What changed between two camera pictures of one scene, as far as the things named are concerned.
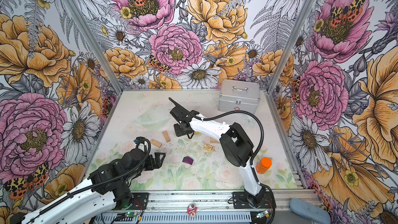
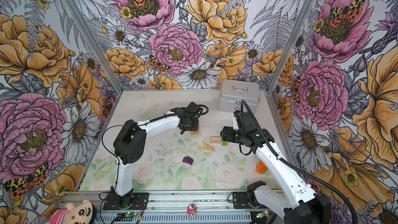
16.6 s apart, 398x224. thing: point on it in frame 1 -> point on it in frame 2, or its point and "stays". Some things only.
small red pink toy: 192,210 stays
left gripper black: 151,166 -> 194,128
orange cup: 264,165 stays
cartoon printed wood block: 209,148 stays
